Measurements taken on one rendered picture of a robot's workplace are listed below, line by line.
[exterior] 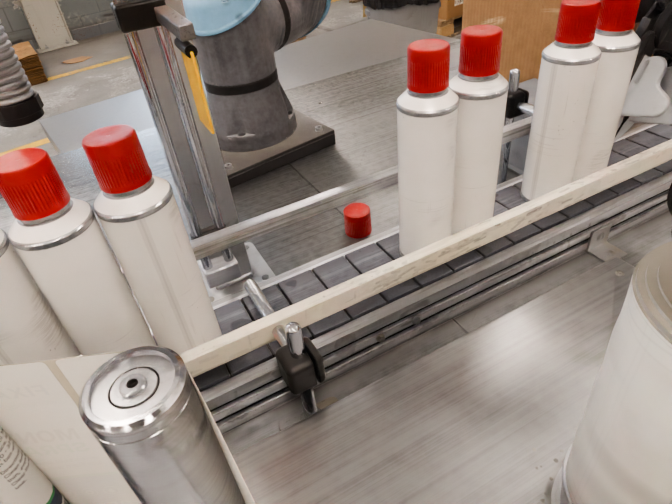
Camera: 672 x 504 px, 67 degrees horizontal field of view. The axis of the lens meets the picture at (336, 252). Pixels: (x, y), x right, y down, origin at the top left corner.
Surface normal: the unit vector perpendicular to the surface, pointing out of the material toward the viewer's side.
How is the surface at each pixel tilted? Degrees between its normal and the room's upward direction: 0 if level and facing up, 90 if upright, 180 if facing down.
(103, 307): 90
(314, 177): 0
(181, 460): 90
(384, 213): 0
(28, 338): 90
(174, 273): 90
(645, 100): 63
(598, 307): 0
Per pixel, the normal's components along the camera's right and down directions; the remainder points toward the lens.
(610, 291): -0.10, -0.78
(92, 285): 0.73, 0.37
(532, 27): -0.84, 0.40
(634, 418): -0.94, 0.29
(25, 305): 0.93, 0.14
